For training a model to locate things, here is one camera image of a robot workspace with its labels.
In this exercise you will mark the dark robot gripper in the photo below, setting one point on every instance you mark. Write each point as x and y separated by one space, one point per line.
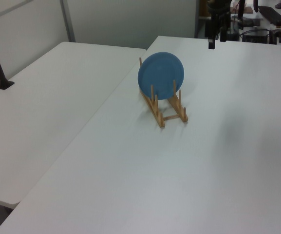
218 6

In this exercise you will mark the blue round plate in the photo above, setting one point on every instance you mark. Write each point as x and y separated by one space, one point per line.
161 75

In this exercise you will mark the wooden plate rack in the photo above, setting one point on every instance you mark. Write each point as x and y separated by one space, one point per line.
157 111

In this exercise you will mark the thin dark stand pole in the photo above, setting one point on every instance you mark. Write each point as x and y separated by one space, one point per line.
241 9

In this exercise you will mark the black electronics box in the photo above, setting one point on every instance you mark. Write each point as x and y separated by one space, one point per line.
256 36

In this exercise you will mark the black computer keyboard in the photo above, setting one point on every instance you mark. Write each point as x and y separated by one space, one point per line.
273 15

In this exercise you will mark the dark computer mouse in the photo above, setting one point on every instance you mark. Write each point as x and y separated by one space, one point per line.
280 5

